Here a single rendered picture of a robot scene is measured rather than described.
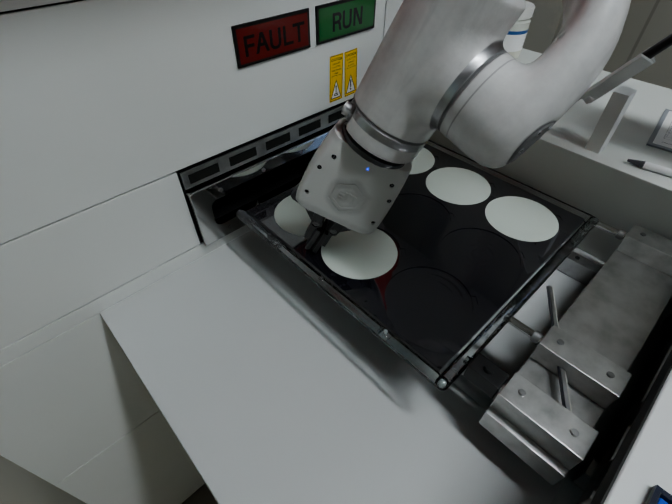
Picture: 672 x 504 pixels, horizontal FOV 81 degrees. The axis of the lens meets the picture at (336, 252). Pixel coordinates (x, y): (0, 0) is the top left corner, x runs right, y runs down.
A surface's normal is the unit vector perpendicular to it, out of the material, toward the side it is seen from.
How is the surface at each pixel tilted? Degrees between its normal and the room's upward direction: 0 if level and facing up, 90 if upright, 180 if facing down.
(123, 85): 90
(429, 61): 78
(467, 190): 0
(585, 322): 0
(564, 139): 0
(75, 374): 90
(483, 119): 73
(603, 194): 90
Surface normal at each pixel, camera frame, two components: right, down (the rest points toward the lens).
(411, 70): -0.49, 0.49
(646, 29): -0.76, 0.46
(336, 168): -0.21, 0.65
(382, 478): 0.00, -0.70
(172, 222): 0.68, 0.52
